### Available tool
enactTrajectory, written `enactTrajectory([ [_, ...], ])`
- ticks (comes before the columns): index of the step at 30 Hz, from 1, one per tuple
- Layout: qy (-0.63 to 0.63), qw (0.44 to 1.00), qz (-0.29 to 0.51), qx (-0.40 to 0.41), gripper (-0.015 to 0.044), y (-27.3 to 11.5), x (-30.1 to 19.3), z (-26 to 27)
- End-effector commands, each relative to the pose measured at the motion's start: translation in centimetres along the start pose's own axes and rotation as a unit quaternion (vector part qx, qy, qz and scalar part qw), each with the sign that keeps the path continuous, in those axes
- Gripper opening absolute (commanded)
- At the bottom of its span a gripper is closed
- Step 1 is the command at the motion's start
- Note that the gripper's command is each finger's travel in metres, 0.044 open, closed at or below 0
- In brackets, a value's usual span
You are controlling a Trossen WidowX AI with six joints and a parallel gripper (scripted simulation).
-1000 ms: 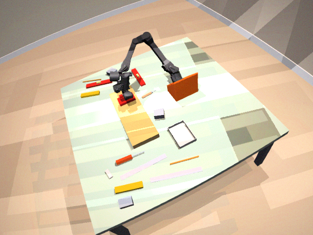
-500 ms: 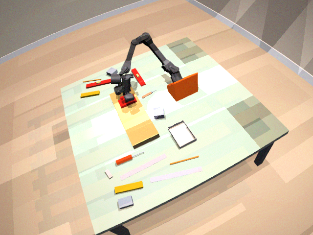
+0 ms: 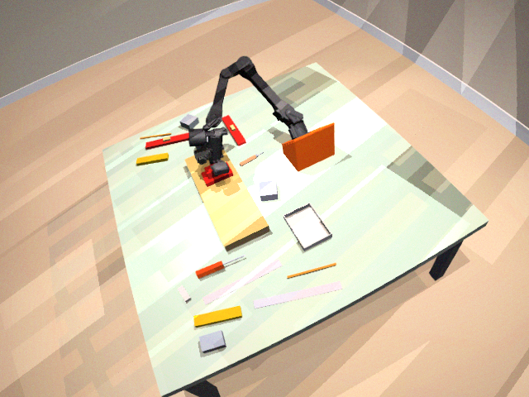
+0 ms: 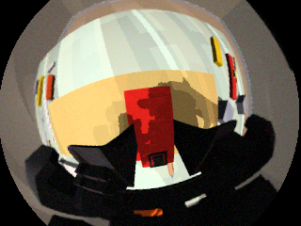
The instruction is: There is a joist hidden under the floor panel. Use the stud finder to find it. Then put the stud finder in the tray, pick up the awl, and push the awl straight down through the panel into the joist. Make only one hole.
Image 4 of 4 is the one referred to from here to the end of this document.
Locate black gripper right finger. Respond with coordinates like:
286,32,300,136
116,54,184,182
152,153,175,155
173,120,237,176

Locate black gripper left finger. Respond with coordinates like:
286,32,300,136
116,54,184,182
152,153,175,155
67,125,138,188

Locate yellow flat bar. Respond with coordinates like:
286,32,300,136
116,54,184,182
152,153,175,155
37,75,45,106
210,37,223,68

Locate white shallow tray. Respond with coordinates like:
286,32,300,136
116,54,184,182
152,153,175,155
57,158,79,177

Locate brown wooden-handled awl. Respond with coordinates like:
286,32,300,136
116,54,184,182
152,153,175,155
166,162,174,178

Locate tan wooden floor panel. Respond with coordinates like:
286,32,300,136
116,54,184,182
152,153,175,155
49,69,218,156

